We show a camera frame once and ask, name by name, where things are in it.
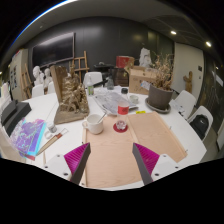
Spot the white plaster bust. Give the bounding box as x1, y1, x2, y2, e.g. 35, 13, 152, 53
31, 65, 44, 88
43, 68, 54, 88

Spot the black flat box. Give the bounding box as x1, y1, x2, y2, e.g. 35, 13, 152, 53
0, 99, 19, 126
3, 101, 33, 137

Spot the golden brown relief sculpture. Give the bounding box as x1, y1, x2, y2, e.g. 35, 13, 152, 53
49, 64, 91, 125

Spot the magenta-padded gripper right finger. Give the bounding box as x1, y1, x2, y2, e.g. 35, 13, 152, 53
131, 142, 181, 186

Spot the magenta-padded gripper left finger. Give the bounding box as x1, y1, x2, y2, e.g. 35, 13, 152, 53
42, 142, 92, 186

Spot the wooden easel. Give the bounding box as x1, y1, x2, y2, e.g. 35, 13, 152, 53
20, 63, 34, 99
68, 50, 90, 83

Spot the white chair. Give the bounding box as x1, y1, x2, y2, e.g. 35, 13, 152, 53
46, 80, 57, 95
173, 89, 198, 119
186, 105, 214, 143
31, 83, 45, 99
83, 71, 104, 88

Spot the wooden mannequin figure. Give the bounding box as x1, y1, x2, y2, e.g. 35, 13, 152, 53
182, 70, 194, 94

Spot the white ceramic mug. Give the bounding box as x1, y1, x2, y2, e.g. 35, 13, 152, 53
81, 113, 105, 136

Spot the folded newspaper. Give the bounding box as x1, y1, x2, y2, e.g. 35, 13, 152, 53
92, 89, 139, 116

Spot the red box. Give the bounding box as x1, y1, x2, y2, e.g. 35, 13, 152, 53
115, 55, 135, 70

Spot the colourful printed book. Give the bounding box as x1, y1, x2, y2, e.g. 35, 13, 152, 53
9, 118, 48, 161

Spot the white canvas panel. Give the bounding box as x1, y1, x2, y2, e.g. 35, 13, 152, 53
0, 126, 26, 164

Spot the white cabinet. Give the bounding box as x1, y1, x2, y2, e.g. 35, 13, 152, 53
9, 49, 29, 101

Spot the dried plant in brown pot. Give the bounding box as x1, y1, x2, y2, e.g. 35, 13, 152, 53
146, 53, 176, 111

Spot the black wall screen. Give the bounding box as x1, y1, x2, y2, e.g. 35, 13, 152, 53
31, 32, 76, 69

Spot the white green-labelled spray bottle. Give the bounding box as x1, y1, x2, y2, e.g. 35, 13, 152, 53
86, 73, 95, 97

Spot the brown cardboard box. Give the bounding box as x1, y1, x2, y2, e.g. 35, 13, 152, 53
128, 65, 158, 96

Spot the metal spoon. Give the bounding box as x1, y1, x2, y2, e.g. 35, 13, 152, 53
96, 111, 108, 124

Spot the clear red-labelled drink bottle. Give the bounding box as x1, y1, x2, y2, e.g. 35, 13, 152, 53
116, 87, 131, 132

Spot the white plaster figure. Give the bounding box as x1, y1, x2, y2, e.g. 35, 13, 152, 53
138, 47, 153, 69

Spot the black side table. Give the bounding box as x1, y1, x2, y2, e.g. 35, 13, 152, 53
94, 61, 129, 88

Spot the black backpack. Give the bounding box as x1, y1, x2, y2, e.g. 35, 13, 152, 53
189, 114, 210, 140

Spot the small silver-lidded jar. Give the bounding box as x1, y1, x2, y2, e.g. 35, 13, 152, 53
45, 120, 58, 134

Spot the grey glass bottle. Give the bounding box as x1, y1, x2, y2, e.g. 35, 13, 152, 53
105, 76, 115, 91

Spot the wooden brush bundle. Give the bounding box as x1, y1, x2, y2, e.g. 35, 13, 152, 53
35, 128, 69, 157

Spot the small glass jar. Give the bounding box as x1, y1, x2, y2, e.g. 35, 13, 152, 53
129, 94, 140, 105

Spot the flat round red coaster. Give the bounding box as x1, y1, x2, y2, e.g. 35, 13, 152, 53
112, 122, 129, 134

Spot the grey plant saucer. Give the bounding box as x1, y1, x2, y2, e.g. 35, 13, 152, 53
144, 97, 173, 115

